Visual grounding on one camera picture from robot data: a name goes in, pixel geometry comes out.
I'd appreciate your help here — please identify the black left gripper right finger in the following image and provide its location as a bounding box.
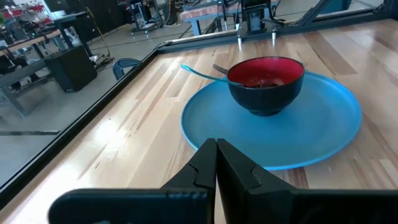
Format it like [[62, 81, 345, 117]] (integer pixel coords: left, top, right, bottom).
[[216, 138, 398, 224]]

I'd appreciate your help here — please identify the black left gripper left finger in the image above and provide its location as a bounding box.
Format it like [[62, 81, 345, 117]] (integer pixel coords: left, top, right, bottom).
[[47, 138, 218, 224]]

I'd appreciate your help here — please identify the blue round plate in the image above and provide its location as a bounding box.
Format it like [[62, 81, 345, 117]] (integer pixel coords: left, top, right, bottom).
[[180, 70, 363, 172]]

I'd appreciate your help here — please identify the black bowl with red inside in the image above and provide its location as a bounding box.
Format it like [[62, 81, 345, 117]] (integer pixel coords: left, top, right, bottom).
[[226, 55, 306, 118]]

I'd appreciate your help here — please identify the teal-handled metal spoon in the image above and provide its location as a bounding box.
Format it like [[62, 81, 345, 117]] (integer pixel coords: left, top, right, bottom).
[[180, 63, 247, 88]]

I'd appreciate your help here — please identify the black box cabinet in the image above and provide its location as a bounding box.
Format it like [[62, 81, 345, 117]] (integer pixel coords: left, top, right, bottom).
[[44, 44, 98, 93]]

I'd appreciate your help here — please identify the grey workbench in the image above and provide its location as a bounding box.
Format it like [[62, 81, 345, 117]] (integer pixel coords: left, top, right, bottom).
[[0, 29, 65, 118]]

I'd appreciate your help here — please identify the blue metal-frame table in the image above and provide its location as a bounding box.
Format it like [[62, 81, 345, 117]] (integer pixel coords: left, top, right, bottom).
[[179, 0, 282, 37]]

